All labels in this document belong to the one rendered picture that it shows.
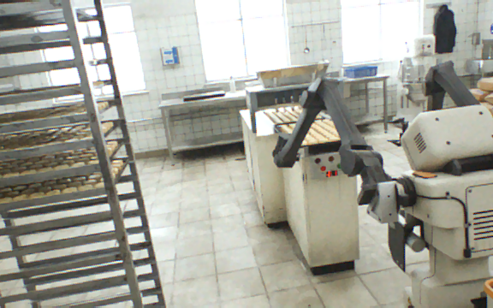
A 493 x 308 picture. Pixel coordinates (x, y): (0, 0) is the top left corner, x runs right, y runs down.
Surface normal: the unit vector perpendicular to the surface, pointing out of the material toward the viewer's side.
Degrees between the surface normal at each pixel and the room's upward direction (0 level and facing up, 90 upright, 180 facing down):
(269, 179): 90
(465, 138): 48
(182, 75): 90
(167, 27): 90
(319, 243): 90
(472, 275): 82
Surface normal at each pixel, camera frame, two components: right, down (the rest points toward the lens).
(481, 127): 0.00, -0.45
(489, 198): 0.09, 0.12
